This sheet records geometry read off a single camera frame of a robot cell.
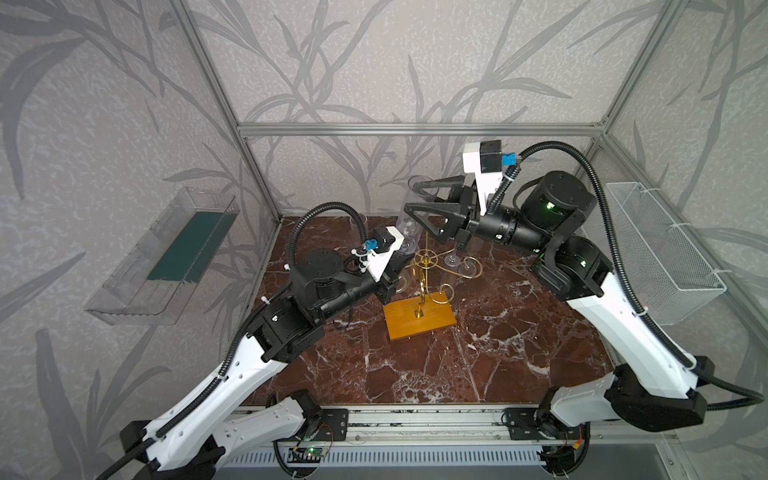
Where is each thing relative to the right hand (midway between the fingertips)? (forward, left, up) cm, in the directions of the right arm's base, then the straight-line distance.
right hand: (415, 187), depth 43 cm
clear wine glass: (+13, -11, -37) cm, 40 cm away
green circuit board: (-28, +24, -58) cm, 68 cm away
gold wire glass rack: (+6, -3, -27) cm, 28 cm away
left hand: (+1, 0, -15) cm, 15 cm away
